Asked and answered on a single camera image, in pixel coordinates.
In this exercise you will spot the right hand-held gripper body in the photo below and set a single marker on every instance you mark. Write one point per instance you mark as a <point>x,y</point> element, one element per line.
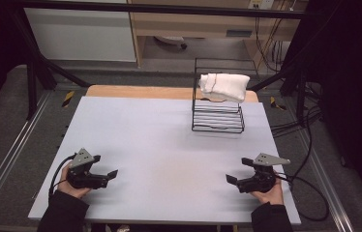
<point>259,183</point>

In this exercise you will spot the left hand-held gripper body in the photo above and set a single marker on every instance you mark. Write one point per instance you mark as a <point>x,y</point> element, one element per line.
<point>84,180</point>

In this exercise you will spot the white towel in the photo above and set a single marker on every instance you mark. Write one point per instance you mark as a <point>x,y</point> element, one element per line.
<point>226,86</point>

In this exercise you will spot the person's left hand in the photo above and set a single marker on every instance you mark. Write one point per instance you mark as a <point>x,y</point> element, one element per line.
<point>72,190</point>

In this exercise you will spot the person's right hand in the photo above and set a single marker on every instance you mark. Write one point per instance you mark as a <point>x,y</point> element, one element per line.
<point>271,195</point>

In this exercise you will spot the white table board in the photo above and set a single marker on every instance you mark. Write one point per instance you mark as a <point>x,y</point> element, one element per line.
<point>156,145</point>

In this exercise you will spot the yellow black tape strip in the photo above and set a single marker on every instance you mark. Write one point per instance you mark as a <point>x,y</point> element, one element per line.
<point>276,103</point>
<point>68,99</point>

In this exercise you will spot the wooden table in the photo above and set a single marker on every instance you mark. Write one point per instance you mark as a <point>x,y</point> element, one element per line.
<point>143,92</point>

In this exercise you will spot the white cabinet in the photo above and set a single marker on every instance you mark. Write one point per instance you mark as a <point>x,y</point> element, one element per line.
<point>82,35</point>

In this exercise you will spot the white power strip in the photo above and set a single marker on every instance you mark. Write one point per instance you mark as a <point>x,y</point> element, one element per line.
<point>169,40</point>

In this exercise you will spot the light wooden desk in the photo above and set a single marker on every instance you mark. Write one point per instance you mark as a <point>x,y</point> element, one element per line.
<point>195,24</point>

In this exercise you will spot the aluminium floor rail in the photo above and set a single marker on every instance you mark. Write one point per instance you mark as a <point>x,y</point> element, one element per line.
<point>324,180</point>
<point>8,161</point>

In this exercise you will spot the black metal frame stand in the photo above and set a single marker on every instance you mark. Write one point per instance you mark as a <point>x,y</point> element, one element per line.
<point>32,83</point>
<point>300,83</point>

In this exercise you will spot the white wall socket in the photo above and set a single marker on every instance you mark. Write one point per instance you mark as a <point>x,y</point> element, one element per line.
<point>261,4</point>

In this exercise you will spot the black metal frame crossbar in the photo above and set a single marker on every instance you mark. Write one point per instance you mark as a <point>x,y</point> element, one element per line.
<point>156,9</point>

